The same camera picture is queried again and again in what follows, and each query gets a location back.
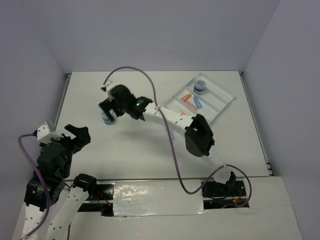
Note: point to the blue ink jar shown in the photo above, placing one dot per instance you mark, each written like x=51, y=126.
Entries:
x=199, y=86
x=110, y=118

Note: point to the orange transparent eraser case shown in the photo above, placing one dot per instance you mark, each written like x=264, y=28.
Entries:
x=186, y=97

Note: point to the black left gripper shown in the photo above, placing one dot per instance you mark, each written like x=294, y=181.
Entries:
x=83, y=136

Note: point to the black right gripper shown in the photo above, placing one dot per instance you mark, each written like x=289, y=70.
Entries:
x=107, y=106

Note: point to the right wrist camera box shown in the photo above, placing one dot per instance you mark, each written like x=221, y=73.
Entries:
x=106, y=86

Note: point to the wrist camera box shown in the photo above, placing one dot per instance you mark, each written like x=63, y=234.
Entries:
x=106, y=86
x=46, y=134

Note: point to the white divided plastic tray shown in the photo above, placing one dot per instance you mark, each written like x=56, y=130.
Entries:
x=214, y=100

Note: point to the clear blue-cap spray bottle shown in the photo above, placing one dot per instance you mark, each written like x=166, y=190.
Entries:
x=171, y=132

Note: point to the pink transparent eraser case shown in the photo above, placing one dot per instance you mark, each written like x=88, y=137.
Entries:
x=191, y=105

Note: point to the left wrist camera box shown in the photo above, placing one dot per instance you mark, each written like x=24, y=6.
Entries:
x=46, y=134

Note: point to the blue transparent eraser case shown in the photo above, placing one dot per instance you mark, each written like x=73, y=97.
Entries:
x=197, y=102

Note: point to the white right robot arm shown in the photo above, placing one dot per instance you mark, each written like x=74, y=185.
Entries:
x=197, y=134

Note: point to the silver foil covered plate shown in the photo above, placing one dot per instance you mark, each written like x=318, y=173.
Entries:
x=154, y=198

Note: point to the metal base rail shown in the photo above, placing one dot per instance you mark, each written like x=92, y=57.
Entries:
x=214, y=197

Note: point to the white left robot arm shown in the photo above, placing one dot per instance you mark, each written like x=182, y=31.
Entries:
x=44, y=220

